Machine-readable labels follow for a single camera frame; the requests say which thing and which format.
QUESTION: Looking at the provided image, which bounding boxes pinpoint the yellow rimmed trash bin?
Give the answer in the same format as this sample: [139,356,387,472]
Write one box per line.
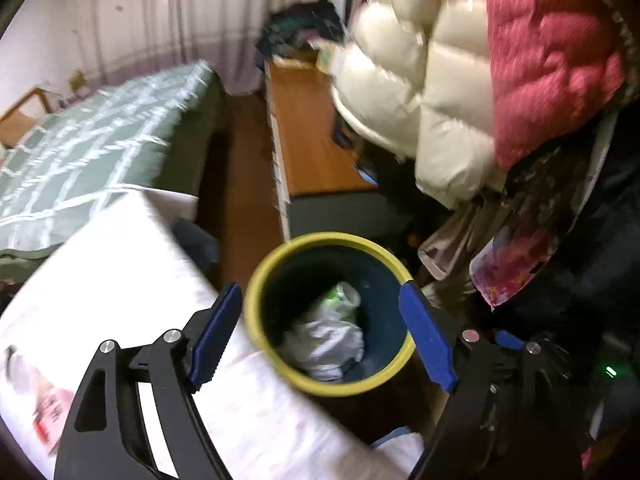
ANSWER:
[243,232,416,398]

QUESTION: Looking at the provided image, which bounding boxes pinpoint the cream puffer jacket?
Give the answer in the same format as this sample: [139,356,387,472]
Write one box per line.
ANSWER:
[331,0,503,210]

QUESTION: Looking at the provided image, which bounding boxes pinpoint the white dotted table cloth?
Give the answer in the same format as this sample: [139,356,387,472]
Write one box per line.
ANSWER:
[1,192,404,479]

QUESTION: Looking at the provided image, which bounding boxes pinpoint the white tissue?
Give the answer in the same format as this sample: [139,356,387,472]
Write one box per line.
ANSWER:
[278,316,364,382]

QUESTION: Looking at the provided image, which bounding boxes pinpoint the red puffer jacket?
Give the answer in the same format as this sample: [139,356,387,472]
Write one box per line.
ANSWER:
[486,0,626,170]

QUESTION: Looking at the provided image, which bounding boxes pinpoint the small cardboard box far nightstand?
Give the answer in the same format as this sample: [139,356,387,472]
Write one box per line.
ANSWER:
[68,70,90,98]

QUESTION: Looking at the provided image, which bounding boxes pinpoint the wooden desk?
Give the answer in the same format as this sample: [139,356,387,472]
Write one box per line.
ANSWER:
[263,58,381,206]

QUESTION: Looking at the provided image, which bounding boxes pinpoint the green plaid bed duvet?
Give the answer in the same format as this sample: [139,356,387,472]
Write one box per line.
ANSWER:
[1,60,226,259]

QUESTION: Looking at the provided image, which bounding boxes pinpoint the wooden bed headboard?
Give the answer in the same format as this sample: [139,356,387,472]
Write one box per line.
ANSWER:
[0,87,53,148]

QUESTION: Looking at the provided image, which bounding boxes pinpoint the green plastic bag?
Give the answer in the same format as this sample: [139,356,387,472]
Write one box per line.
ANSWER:
[310,282,361,323]

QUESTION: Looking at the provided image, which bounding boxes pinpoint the pink white curtains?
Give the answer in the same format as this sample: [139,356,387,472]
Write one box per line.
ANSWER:
[64,0,350,97]

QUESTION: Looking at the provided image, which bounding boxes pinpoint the clothes pile on desk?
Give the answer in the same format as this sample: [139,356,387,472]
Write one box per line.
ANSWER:
[255,0,345,70]

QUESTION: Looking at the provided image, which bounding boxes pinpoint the pink floral hanging bag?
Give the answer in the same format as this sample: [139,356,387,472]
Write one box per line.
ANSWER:
[469,212,559,310]

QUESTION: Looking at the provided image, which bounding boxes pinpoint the pink tissue box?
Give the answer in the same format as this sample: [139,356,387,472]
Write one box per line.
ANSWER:
[34,384,74,454]

